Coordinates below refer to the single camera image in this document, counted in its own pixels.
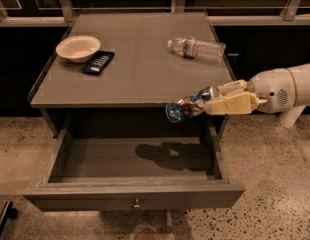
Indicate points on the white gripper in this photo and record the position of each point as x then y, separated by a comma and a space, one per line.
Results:
270, 90

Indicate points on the blue silver redbull can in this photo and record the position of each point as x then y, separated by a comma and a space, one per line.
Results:
190, 106

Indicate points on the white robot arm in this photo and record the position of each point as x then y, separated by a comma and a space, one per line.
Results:
301, 78

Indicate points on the open grey top drawer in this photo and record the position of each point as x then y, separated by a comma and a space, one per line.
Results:
179, 170

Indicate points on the grey drawer cabinet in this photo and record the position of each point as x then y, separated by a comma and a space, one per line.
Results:
142, 73

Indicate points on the silver drawer knob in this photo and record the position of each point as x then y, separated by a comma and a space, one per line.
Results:
137, 205

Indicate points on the clear plastic water bottle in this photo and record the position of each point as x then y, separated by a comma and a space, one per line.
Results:
194, 48

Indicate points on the dark blue snack packet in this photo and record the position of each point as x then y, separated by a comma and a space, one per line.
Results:
98, 62

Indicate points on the white paper bowl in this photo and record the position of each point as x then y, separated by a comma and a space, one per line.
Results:
78, 49

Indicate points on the black caster base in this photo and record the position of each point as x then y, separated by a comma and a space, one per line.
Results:
8, 212

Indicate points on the metal railing frame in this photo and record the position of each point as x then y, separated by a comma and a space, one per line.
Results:
218, 12

